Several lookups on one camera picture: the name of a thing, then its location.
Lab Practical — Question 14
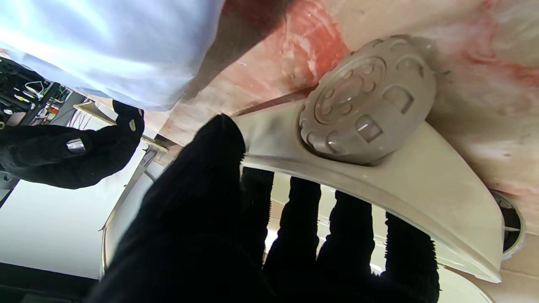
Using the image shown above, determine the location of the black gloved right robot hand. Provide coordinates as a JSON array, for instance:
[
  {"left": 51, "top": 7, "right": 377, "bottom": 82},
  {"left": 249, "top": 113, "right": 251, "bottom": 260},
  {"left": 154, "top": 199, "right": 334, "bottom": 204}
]
[{"left": 0, "top": 100, "right": 146, "bottom": 190}]

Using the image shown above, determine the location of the light blue button shirt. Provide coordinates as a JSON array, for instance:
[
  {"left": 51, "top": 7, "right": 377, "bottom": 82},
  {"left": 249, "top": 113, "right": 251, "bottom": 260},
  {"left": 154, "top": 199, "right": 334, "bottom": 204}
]
[{"left": 0, "top": 0, "right": 226, "bottom": 112}]

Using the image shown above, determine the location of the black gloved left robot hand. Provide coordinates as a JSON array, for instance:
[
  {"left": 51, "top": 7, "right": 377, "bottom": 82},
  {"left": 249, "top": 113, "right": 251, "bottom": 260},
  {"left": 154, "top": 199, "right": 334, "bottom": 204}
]
[{"left": 86, "top": 114, "right": 440, "bottom": 303}]

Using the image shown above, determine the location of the beige hard-shell suitcase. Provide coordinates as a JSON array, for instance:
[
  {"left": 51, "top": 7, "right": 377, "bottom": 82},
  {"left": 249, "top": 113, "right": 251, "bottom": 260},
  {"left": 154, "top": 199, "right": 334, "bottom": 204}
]
[{"left": 99, "top": 36, "right": 527, "bottom": 303}]

